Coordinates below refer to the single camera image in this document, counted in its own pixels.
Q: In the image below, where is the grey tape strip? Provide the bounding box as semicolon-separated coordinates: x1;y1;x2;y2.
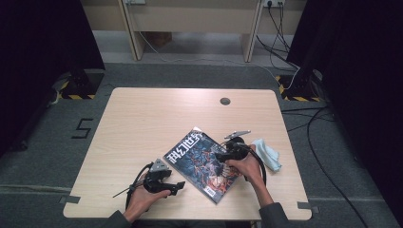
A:
58;195;82;205
297;201;320;215

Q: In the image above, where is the black cable tie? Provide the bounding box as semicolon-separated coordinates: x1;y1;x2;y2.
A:
112;186;136;199

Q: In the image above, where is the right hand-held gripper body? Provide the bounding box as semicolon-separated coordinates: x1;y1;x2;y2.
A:
223;129;254;162

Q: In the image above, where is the white floor cable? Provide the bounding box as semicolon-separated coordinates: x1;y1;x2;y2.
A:
137;31;300;89

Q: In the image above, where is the long black floor cable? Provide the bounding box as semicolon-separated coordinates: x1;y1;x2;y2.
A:
306;107;370;228

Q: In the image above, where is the person's right hand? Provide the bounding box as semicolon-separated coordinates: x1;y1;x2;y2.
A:
225;144;265;189

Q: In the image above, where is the white wall socket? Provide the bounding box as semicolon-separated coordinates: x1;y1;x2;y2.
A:
262;0;286;8

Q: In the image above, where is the light blue cloth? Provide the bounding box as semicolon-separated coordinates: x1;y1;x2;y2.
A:
251;138;282;173

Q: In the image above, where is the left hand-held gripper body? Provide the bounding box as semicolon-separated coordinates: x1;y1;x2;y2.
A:
142;158;179;195

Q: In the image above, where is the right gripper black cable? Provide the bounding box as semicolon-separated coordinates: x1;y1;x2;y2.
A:
250;146;268;186

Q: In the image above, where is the black curtain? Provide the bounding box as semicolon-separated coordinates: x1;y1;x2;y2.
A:
0;0;106;158
286;0;403;219

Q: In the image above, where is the thin black floor cable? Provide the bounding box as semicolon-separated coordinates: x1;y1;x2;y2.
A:
280;106;335;132

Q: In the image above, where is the person's left hand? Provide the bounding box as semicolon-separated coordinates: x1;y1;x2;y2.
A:
123;177;172;222

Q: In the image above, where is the black power cable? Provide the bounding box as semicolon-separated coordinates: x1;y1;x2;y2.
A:
256;34;299;69
267;3;291;53

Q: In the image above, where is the dark illustrated magazine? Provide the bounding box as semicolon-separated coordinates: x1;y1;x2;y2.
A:
163;126;243;205

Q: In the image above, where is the black stand base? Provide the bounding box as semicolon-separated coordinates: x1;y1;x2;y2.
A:
275;67;324;103
59;67;106;101

